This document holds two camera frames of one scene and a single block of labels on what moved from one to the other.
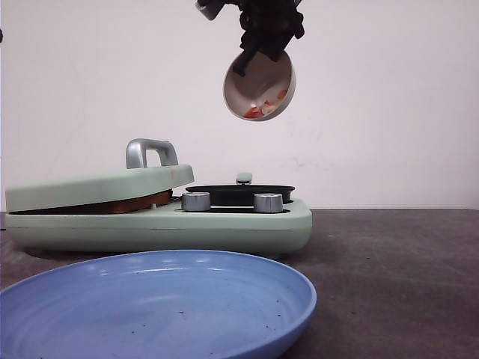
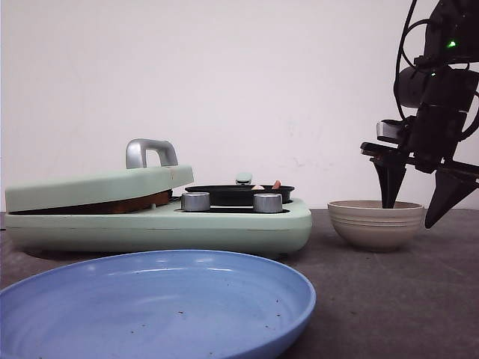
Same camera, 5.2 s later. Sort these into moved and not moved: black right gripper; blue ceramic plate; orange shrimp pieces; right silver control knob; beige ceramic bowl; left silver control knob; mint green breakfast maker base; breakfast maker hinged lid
Moved: black right gripper; orange shrimp pieces; beige ceramic bowl
Not moved: left silver control knob; breakfast maker hinged lid; right silver control knob; blue ceramic plate; mint green breakfast maker base
